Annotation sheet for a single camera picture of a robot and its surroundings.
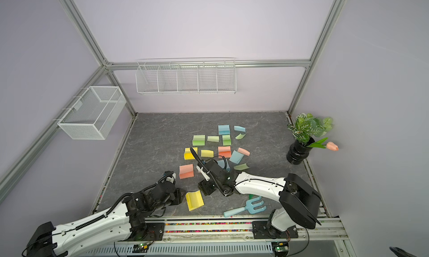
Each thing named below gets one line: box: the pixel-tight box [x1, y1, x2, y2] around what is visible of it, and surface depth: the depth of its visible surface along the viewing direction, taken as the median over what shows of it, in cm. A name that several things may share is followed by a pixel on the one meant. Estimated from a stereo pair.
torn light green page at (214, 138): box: [206, 135, 219, 143], surface depth 108 cm
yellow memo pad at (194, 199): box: [185, 189, 205, 212], surface depth 82 cm
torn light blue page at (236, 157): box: [229, 149, 245, 165], surface depth 101 cm
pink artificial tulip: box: [306, 137, 340, 152], surface depth 73 cm
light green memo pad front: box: [192, 134, 206, 146], surface depth 108 cm
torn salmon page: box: [237, 147, 251, 156], surface depth 101 cm
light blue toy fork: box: [223, 196, 267, 217], surface depth 81 cm
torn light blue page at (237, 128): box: [233, 125, 246, 132], surface depth 114 cm
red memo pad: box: [178, 163, 194, 180], surface depth 92 cm
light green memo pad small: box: [222, 134, 232, 146], surface depth 106 cm
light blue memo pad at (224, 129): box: [217, 124, 231, 135], surface depth 113 cm
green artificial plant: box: [287, 112, 334, 145], surface depth 82 cm
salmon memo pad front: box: [217, 145, 232, 159], surface depth 102 cm
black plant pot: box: [286, 136, 316, 165], surface depth 91 cm
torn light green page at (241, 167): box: [233, 163, 251, 171], surface depth 96 cm
